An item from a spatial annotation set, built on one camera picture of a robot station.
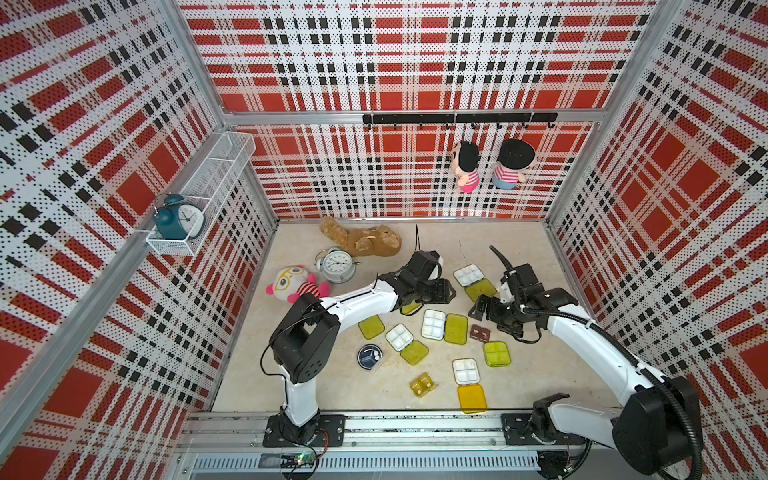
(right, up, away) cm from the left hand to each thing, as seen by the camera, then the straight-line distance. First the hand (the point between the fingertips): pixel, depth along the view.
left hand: (454, 292), depth 86 cm
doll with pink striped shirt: (+5, +42, +7) cm, 42 cm away
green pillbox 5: (-16, -14, +2) cm, 21 cm away
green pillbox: (+9, +2, +15) cm, 18 cm away
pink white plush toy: (-50, +2, +8) cm, 51 cm away
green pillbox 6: (+13, -18, 0) cm, 22 cm away
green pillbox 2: (-13, -3, -10) cm, 17 cm away
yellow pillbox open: (+4, -27, -6) cm, 28 cm away
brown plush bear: (-25, +15, +16) cm, 34 cm away
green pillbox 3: (-25, -11, +5) cm, 28 cm away
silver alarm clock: (-38, +7, +16) cm, 42 cm away
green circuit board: (-39, -37, -17) cm, 57 cm away
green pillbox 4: (-4, -11, +5) cm, 13 cm away
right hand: (+9, -7, -5) cm, 12 cm away
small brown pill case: (+8, -13, +2) cm, 15 cm away
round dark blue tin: (-25, -18, -1) cm, 31 cm away
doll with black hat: (+21, +43, +7) cm, 48 cm away
